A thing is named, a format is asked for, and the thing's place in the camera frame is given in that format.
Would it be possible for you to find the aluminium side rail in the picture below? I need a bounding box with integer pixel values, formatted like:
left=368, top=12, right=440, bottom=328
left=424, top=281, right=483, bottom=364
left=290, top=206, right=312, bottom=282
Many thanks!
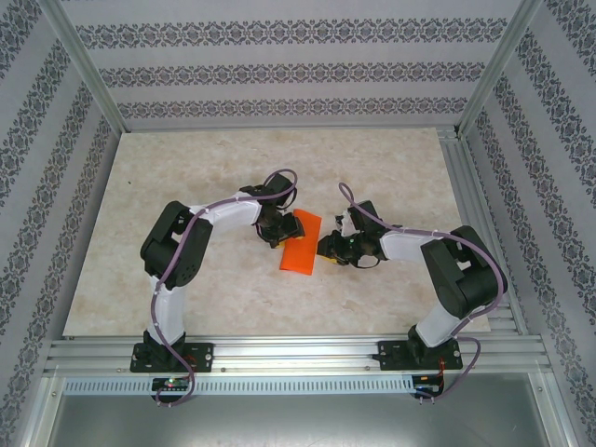
left=437, top=126, right=531, bottom=337

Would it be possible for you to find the long aluminium mounting rail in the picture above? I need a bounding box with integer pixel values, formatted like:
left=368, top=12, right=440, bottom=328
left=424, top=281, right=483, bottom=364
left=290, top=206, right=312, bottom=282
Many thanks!
left=44, top=332, right=553, bottom=376

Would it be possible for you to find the grey metal panel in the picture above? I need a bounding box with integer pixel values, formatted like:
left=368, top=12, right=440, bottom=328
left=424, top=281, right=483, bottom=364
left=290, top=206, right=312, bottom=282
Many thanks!
left=46, top=395, right=569, bottom=447

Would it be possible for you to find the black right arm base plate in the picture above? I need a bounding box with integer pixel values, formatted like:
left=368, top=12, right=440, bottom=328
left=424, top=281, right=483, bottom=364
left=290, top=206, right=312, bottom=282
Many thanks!
left=376, top=339, right=465, bottom=373

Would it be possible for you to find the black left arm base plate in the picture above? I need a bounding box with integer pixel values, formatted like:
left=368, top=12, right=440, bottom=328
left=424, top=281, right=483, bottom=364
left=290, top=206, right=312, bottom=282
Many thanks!
left=129, top=342, right=215, bottom=373

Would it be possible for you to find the slotted grey cable duct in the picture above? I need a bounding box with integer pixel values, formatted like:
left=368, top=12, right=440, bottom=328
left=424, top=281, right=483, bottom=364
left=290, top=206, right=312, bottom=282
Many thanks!
left=62, top=375, right=418, bottom=396

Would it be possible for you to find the orange paper sheet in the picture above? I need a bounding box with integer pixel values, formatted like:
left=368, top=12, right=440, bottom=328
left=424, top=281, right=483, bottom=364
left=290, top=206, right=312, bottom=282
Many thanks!
left=278, top=208, right=324, bottom=277

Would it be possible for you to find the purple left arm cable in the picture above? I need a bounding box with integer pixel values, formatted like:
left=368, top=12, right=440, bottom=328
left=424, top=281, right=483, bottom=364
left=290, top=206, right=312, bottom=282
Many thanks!
left=151, top=168, right=300, bottom=409

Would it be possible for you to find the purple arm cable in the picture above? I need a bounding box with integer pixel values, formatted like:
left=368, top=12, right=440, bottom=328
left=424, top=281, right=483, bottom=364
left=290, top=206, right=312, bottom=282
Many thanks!
left=151, top=168, right=300, bottom=409
left=337, top=182, right=508, bottom=405

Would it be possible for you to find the aluminium frame post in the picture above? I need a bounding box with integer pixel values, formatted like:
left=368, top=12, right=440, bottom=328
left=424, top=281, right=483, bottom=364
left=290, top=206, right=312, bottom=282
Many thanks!
left=454, top=0, right=546, bottom=139
left=41, top=0, right=129, bottom=136

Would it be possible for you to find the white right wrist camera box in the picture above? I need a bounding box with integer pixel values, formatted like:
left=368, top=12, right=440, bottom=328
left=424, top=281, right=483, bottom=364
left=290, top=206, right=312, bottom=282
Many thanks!
left=335, top=210, right=358, bottom=238

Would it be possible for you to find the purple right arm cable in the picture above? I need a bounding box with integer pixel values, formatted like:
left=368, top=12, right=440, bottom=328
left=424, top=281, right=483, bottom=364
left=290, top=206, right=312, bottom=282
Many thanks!
left=337, top=182, right=508, bottom=405

